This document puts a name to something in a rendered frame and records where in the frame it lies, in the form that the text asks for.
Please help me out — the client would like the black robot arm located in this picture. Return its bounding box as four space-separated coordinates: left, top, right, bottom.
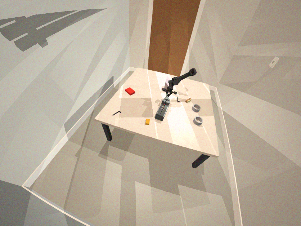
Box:
167 68 197 90

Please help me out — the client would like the red rectangular block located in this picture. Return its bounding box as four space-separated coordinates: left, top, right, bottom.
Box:
125 87 135 95

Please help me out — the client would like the grey short cylinder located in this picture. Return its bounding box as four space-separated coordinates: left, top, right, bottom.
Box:
192 104 201 112
193 116 203 125

